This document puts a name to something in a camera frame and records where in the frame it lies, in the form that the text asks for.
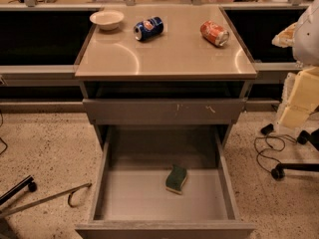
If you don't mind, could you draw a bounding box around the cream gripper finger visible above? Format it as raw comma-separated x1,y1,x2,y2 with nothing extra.
277,67,319,129
271,23,296,48

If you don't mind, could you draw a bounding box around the green yellow sponge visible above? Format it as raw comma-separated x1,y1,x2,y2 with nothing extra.
165,164,187,194

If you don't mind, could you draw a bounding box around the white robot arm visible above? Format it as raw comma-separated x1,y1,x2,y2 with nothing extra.
271,0,319,128

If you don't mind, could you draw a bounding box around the grey drawer cabinet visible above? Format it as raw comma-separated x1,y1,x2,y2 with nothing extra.
75,4,256,141

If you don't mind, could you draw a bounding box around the open middle drawer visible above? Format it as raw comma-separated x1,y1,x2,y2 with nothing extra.
76,125,254,239

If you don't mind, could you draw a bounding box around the closed top drawer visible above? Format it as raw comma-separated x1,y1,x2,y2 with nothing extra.
83,99,245,125

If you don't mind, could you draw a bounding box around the black office chair base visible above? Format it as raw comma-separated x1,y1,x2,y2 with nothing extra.
270,128,319,181

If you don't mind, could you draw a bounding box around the black power adapter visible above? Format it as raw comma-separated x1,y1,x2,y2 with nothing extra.
260,123,274,135

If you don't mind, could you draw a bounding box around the orange soda can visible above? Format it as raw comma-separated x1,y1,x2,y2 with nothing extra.
200,20,229,47

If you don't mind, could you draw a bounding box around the blue soda can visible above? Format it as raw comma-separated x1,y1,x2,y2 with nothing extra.
134,17,163,42

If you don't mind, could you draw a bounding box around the white ceramic bowl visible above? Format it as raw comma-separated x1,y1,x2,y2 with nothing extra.
90,10,124,31

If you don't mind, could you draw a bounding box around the grey metal stand leg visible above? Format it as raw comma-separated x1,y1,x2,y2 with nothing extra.
0,182,92,219

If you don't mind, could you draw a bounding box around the black stand leg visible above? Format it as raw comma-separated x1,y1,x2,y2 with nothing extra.
0,175,37,205

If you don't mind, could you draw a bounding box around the black floor cable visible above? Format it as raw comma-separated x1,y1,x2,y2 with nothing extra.
253,133,298,174

